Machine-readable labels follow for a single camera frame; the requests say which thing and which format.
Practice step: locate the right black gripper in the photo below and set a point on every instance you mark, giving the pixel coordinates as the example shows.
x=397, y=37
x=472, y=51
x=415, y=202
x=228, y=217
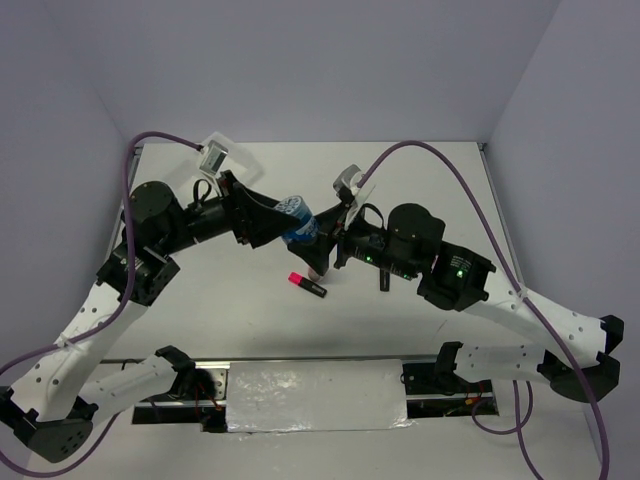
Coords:
x=316, y=254

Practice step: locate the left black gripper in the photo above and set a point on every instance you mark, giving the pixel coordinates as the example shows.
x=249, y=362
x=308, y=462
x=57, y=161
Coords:
x=259, y=227

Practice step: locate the blue paint jar with label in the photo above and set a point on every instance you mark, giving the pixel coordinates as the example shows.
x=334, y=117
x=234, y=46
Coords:
x=306, y=229

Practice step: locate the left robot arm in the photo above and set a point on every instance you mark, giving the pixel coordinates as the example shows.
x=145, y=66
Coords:
x=53, y=408

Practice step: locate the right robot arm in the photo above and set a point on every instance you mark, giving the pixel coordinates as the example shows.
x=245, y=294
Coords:
x=570, y=352

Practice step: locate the pink glitter jar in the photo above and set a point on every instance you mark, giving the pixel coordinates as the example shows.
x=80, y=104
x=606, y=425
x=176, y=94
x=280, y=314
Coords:
x=314, y=275

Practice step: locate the pink highlighter marker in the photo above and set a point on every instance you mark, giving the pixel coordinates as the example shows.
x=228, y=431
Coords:
x=307, y=285

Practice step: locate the white three-compartment plastic tray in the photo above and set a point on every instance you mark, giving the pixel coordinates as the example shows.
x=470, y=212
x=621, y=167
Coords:
x=240, y=161

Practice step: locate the orange highlighter marker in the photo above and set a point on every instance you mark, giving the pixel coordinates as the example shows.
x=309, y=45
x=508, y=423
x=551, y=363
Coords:
x=384, y=281

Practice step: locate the silver foil cover plate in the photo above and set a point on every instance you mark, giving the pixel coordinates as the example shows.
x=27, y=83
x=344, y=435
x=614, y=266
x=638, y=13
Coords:
x=315, y=396

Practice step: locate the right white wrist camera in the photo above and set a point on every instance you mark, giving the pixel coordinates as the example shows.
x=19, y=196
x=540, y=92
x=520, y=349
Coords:
x=351, y=195

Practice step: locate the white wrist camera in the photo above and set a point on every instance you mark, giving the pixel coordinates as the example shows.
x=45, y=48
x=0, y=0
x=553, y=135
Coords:
x=351, y=195
x=213, y=157

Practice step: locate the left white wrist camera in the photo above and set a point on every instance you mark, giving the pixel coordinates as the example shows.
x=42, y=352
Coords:
x=213, y=157

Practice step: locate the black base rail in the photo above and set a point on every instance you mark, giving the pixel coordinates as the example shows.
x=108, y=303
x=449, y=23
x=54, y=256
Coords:
x=205, y=404

